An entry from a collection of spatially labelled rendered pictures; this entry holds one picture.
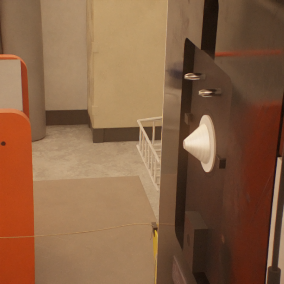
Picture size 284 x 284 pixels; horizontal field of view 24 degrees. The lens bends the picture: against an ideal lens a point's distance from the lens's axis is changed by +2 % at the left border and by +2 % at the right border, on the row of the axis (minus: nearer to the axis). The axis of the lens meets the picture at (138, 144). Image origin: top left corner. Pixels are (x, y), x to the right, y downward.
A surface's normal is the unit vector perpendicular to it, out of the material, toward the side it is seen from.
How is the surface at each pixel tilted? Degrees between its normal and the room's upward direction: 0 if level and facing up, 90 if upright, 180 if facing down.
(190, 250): 90
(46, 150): 0
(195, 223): 0
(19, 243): 90
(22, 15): 90
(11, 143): 90
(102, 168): 0
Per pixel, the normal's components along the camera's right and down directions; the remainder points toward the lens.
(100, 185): 0.03, -0.93
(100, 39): 0.18, 0.36
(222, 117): -0.99, 0.04
